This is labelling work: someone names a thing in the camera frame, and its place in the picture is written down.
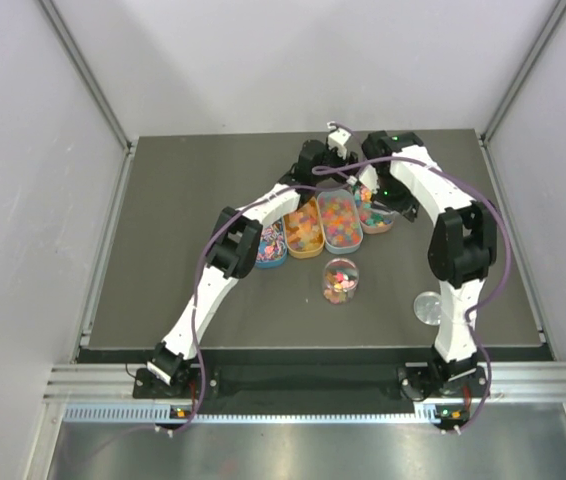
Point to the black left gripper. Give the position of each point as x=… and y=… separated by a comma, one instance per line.
x=348, y=160

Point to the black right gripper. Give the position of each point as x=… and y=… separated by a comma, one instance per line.
x=408, y=206

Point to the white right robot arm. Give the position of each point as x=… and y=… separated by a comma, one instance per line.
x=461, y=251

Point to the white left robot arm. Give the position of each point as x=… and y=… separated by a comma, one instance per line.
x=231, y=252

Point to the pink candy tray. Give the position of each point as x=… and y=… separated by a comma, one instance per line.
x=373, y=219

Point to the light blue candy tray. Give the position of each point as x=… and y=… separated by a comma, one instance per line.
x=340, y=221

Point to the orange candy tray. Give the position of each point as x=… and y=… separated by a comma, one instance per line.
x=303, y=231

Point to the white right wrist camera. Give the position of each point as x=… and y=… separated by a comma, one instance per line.
x=367, y=177

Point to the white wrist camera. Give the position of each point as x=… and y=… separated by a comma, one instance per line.
x=367, y=177
x=338, y=138

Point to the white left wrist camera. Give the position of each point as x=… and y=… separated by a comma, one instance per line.
x=338, y=138

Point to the aluminium left frame post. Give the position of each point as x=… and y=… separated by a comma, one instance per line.
x=61, y=30

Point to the aluminium frame post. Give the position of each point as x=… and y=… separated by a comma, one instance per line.
x=541, y=40
x=61, y=30

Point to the aluminium right frame post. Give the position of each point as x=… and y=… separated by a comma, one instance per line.
x=541, y=40

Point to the grey slotted cable duct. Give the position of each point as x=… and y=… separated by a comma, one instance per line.
x=178, y=412

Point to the aluminium front frame rail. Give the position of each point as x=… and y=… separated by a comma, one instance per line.
x=517, y=382

